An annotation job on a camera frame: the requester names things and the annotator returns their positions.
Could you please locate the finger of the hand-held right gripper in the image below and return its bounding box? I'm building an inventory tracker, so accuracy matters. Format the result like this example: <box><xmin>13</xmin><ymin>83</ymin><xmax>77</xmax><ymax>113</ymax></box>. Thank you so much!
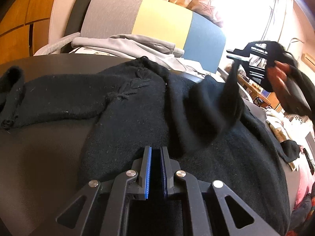
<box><xmin>226</xmin><ymin>45</ymin><xmax>248</xmax><ymax>62</ymax></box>

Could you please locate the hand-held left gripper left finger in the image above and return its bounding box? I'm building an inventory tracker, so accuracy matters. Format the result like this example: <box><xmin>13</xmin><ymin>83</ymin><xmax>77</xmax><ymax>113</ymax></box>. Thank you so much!
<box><xmin>31</xmin><ymin>146</ymin><xmax>151</xmax><ymax>236</ymax></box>

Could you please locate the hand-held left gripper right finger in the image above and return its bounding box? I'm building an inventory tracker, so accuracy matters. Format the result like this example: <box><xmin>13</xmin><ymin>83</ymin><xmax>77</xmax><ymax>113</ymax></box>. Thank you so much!
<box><xmin>160</xmin><ymin>147</ymin><xmax>283</xmax><ymax>236</ymax></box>

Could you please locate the black knit sweater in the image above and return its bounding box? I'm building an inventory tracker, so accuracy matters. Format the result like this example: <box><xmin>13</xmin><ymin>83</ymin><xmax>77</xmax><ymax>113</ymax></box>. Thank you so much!
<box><xmin>0</xmin><ymin>56</ymin><xmax>301</xmax><ymax>236</ymax></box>

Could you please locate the person's right hand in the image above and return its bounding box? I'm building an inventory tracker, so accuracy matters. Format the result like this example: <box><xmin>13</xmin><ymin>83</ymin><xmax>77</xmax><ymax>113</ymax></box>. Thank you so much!
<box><xmin>267</xmin><ymin>60</ymin><xmax>291</xmax><ymax>97</ymax></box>

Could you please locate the wooden side table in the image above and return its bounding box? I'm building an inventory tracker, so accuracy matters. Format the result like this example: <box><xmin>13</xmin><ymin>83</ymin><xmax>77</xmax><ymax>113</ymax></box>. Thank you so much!
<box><xmin>237</xmin><ymin>79</ymin><xmax>283</xmax><ymax>109</ymax></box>

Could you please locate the window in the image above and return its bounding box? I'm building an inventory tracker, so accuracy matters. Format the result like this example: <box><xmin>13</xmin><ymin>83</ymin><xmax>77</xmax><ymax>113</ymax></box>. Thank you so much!
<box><xmin>214</xmin><ymin>0</ymin><xmax>283</xmax><ymax>54</ymax></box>

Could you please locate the beige air conditioner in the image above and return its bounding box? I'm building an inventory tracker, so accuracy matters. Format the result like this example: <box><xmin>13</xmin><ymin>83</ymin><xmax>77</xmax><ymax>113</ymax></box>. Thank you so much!
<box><xmin>302</xmin><ymin>53</ymin><xmax>315</xmax><ymax>67</ymax></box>

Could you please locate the pale pink patterned curtain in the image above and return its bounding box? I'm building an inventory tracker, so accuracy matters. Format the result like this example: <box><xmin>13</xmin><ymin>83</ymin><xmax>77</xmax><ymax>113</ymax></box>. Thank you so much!
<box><xmin>261</xmin><ymin>0</ymin><xmax>296</xmax><ymax>47</ymax></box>

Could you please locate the beige starfish print curtain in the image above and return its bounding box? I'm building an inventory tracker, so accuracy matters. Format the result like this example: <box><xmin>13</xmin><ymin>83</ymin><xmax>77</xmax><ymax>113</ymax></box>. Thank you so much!
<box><xmin>155</xmin><ymin>0</ymin><xmax>224</xmax><ymax>27</ymax></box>

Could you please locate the grey yellow blue sofa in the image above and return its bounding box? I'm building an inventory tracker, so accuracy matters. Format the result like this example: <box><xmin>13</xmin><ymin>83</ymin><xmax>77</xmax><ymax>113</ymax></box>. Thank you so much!
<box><xmin>33</xmin><ymin>0</ymin><xmax>227</xmax><ymax>74</ymax></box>

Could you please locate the light grey garment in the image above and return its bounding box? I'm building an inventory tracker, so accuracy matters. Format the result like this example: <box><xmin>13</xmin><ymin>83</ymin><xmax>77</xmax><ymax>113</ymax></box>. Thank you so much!
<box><xmin>71</xmin><ymin>34</ymin><xmax>205</xmax><ymax>75</ymax></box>

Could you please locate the pink cloth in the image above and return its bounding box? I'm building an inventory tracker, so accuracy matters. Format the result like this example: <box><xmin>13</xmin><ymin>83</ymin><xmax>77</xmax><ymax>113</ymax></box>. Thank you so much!
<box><xmin>294</xmin><ymin>170</ymin><xmax>315</xmax><ymax>209</ymax></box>

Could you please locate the black rolled mat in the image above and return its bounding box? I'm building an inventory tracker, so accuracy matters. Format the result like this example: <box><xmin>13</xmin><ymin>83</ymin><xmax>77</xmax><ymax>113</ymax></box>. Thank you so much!
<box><xmin>64</xmin><ymin>0</ymin><xmax>101</xmax><ymax>36</ymax></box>

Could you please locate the wooden wardrobe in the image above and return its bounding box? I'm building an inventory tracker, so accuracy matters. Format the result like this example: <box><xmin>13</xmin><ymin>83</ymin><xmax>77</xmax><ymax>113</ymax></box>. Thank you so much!
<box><xmin>0</xmin><ymin>0</ymin><xmax>61</xmax><ymax>65</ymax></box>

